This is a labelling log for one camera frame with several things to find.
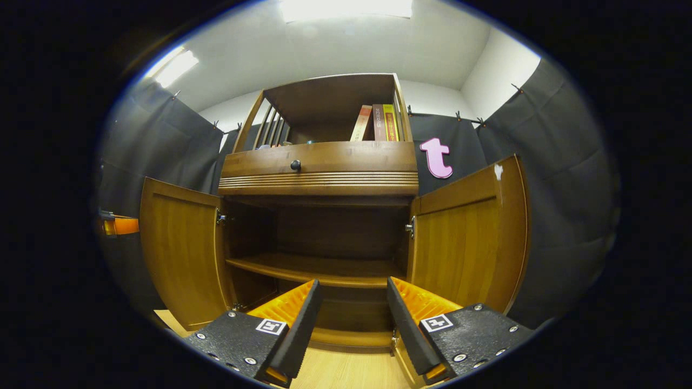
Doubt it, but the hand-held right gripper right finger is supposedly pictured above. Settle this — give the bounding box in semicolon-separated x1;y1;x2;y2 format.
386;277;536;385

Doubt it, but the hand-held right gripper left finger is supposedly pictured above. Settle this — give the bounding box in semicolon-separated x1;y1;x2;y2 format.
184;278;325;388

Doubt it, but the wooden shoe cabinet door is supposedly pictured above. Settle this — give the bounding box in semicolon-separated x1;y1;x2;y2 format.
405;155;531;315
139;177;236;331

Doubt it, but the wooden double-door shoe cabinet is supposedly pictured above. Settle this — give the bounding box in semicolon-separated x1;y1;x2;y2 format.
139;73;531;354

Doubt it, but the wooden cabinet drawer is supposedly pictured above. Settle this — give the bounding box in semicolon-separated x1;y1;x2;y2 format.
218;140;420;196

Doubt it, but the wooden inner shelf board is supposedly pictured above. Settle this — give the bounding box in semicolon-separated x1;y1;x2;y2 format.
226;253;406;289

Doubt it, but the narrow ceiling light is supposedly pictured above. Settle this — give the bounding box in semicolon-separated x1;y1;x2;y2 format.
143;46;199;90

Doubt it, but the black backdrop cloth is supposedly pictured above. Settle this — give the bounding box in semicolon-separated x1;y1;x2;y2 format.
97;57;620;330

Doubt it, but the dark red book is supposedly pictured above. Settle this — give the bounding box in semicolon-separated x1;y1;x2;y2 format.
372;104;388;142

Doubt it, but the large ceiling light panel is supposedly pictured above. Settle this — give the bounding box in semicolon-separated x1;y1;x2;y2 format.
278;0;414;23

